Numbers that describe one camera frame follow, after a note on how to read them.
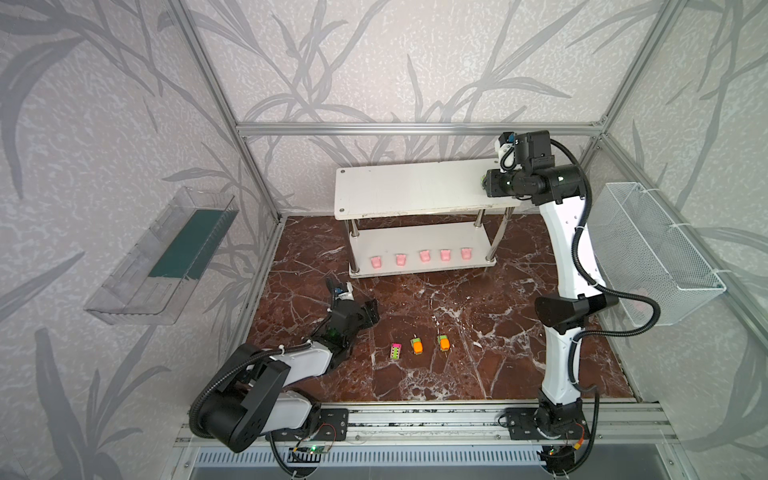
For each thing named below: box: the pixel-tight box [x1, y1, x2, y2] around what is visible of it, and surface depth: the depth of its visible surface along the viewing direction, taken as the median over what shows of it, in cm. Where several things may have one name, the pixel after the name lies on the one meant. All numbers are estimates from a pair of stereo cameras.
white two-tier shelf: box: [334, 159, 520, 278], surface depth 86 cm
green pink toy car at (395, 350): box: [390, 342, 402, 360], surface depth 85 cm
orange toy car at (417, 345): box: [410, 337, 424, 355], surface depth 86 cm
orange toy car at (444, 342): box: [437, 334, 451, 352], surface depth 86 cm
